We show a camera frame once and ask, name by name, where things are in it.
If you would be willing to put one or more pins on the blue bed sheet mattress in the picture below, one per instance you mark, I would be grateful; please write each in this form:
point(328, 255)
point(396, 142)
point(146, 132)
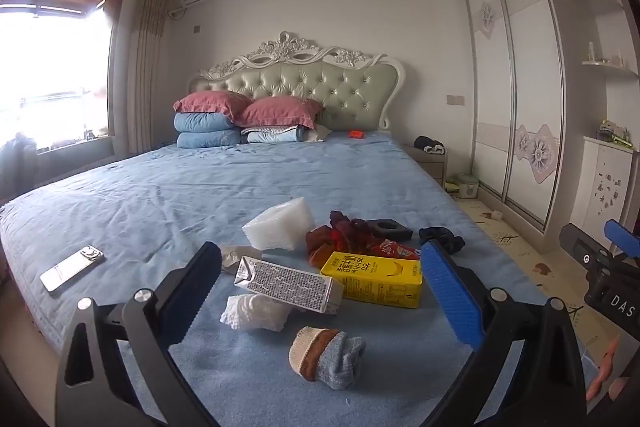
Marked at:
point(150, 214)

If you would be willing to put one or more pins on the grey crumpled wrapper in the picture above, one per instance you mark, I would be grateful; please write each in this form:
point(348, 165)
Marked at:
point(231, 256)

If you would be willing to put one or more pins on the white flowered cabinet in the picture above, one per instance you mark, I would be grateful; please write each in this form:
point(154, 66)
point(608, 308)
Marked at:
point(608, 187)

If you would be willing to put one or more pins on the red snack wrapper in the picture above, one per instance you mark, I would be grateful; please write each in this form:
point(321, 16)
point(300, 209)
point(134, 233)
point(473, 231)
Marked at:
point(391, 249)

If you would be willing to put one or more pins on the green white storage box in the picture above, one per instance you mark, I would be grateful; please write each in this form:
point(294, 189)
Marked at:
point(462, 186)

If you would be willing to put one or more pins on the light blue folded blanket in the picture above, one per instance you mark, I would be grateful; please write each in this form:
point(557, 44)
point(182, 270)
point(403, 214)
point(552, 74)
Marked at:
point(285, 134)

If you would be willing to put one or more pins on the black scrunched cloth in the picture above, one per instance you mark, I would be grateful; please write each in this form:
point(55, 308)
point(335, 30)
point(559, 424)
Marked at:
point(449, 242)

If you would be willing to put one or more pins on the white sliding wardrobe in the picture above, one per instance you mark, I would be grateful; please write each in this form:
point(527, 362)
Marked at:
point(518, 108)

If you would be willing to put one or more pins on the window with brown blind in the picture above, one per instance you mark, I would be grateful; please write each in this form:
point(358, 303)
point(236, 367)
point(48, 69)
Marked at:
point(57, 69)

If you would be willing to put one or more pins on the red cloth pile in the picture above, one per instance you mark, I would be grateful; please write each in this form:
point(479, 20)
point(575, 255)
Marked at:
point(351, 236)

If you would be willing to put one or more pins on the blue folded quilt lower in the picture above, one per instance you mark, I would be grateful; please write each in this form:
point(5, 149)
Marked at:
point(211, 139)

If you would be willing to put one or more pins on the beige curtain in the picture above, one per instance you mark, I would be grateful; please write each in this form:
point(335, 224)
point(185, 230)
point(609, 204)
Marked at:
point(144, 65)

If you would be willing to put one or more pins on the left pink pillow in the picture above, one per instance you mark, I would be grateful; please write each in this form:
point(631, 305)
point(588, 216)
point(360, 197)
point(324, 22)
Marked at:
point(227, 103)

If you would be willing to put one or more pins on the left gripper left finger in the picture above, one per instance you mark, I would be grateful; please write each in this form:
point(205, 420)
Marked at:
point(93, 387)

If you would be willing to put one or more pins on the yellow drink carton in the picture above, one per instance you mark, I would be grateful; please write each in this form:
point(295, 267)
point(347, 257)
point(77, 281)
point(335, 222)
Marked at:
point(383, 281)

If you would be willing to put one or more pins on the black white bag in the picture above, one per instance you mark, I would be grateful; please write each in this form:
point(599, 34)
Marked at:
point(429, 146)

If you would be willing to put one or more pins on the pink pillow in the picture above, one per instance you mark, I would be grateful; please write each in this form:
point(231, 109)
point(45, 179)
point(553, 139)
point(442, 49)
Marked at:
point(227, 103)
point(280, 111)

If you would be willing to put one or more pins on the grey bedside table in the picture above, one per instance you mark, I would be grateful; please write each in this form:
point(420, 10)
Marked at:
point(434, 164)

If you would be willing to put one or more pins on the green tufted headboard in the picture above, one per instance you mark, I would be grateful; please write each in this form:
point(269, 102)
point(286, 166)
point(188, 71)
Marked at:
point(355, 89)

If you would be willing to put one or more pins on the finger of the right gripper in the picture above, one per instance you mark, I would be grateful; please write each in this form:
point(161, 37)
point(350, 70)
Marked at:
point(622, 238)

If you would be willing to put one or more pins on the silver phone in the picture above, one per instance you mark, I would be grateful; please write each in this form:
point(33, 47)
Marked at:
point(70, 267)

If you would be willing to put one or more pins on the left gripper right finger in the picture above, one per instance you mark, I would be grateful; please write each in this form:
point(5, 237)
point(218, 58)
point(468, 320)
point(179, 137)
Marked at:
point(547, 387)

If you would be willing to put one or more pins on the grey brown sock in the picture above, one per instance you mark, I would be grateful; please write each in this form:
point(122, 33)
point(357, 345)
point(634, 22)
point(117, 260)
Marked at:
point(327, 355)

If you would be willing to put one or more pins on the cartoon floor mat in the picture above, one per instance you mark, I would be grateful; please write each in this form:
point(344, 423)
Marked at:
point(557, 274)

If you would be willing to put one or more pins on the right pink pillow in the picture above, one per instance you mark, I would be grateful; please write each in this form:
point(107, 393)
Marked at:
point(280, 111)

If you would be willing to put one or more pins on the white tissue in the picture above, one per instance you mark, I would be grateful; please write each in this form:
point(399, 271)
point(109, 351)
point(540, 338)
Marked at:
point(252, 311)

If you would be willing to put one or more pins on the white grey milk carton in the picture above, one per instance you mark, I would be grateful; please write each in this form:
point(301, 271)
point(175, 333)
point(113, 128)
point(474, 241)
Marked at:
point(300, 289)

